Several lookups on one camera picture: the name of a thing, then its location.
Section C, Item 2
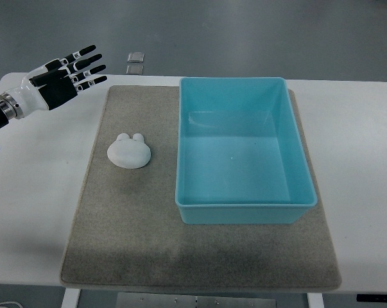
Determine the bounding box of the upper floor socket plate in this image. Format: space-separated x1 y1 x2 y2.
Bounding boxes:
127 52 145 63

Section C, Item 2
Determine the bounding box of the floor socket plate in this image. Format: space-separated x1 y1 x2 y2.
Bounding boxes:
127 52 145 63
126 64 144 75

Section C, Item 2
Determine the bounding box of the blue plastic box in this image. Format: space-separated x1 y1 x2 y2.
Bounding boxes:
175 77 318 225

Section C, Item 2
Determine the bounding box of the white right table leg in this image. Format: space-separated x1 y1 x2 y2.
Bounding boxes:
307 293 325 308

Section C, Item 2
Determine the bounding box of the white frog toy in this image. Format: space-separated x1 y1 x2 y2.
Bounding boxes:
107 133 151 169

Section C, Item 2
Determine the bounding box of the white left table leg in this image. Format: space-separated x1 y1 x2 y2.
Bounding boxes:
61 288 81 308

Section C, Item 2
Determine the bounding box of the black table control panel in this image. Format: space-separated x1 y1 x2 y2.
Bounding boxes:
356 294 387 303

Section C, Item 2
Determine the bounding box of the metal table crossbar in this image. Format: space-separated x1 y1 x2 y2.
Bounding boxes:
116 293 277 308

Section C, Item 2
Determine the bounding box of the white table leg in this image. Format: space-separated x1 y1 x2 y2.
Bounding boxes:
61 288 81 308
307 293 325 308

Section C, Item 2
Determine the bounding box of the lower floor socket plate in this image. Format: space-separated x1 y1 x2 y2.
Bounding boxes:
126 64 144 75

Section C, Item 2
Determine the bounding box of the grey felt mat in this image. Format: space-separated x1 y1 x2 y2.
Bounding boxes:
60 86 341 293

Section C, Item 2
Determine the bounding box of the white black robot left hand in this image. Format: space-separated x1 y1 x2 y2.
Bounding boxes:
0 45 107 120

